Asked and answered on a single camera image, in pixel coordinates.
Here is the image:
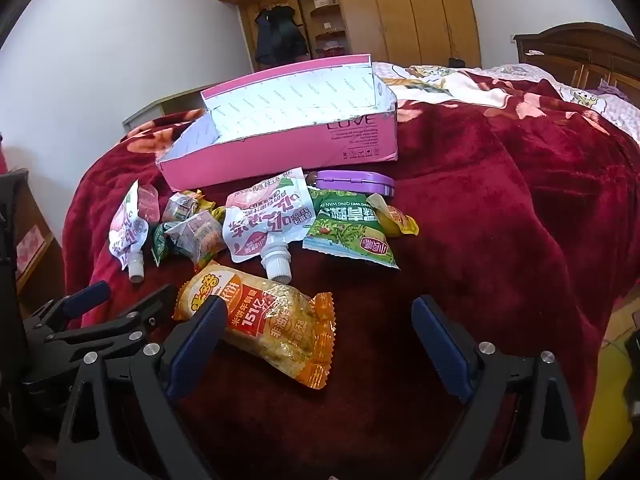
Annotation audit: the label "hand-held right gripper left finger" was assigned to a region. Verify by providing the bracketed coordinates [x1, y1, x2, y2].
[56, 295, 230, 480]

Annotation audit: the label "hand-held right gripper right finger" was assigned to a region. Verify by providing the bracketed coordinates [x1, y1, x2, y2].
[410, 294, 586, 480]

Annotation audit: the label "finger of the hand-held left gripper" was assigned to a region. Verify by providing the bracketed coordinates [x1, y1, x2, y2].
[22, 281, 112, 341]
[22, 284, 180, 396]

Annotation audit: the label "small green packet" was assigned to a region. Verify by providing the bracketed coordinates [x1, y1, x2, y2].
[151, 222, 173, 267]

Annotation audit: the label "orange rice cracker packet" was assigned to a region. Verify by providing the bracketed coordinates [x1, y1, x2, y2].
[172, 260, 336, 391]

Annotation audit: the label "small pink spout pouch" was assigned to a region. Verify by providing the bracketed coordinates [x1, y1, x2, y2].
[109, 180, 161, 282]

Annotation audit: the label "clear snack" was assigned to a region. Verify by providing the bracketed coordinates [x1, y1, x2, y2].
[165, 210, 227, 267]
[161, 191, 201, 223]

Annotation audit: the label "yellow candy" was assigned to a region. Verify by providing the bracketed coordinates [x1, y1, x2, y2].
[197, 190, 228, 221]

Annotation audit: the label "yellow jelly cup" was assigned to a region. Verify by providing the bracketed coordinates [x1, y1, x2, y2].
[367, 195, 420, 238]

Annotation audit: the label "large pink spout pouch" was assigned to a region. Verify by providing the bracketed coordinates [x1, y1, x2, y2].
[222, 167, 317, 281]

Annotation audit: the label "green snack packet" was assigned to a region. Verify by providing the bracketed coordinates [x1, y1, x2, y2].
[302, 187, 401, 270]

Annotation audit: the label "purple plastic case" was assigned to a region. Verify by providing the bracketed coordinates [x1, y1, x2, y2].
[315, 170, 396, 198]

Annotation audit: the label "pink cardboard box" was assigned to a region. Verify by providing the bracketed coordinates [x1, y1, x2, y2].
[155, 53, 399, 192]

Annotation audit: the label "wooden nightstand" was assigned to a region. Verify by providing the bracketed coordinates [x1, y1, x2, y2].
[0, 170, 66, 306]

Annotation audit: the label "pink patterned box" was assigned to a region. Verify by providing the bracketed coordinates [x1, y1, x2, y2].
[15, 225, 48, 271]

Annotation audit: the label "yellow plastic object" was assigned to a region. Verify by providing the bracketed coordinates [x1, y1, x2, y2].
[585, 345, 637, 480]

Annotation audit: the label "low white shelf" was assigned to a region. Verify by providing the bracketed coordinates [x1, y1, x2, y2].
[122, 85, 221, 136]

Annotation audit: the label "checked cartoon bedsheet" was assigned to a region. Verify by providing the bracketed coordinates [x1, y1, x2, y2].
[372, 62, 640, 146]

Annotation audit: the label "dark hanging jacket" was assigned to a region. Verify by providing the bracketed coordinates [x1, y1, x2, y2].
[254, 5, 308, 68]

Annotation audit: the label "purple cloth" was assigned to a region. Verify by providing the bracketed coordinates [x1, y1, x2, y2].
[585, 80, 631, 101]

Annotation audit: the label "dark wooden headboard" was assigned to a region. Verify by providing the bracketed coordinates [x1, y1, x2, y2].
[514, 24, 640, 106]

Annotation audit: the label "wooden wardrobe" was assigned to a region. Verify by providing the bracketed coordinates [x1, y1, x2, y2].
[215, 0, 483, 73]

